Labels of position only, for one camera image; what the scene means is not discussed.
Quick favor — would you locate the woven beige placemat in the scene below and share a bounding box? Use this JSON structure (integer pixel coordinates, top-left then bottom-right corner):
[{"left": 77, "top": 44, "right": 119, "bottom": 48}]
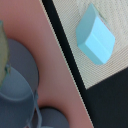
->
[{"left": 53, "top": 0, "right": 128, "bottom": 89}]

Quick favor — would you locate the large grey pot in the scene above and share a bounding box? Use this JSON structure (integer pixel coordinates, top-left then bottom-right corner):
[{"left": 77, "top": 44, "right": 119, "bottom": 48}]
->
[{"left": 0, "top": 39, "right": 38, "bottom": 128}]

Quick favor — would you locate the small grey pot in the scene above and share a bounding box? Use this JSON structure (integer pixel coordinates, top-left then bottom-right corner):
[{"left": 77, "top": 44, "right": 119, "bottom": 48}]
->
[{"left": 40, "top": 107, "right": 70, "bottom": 128}]

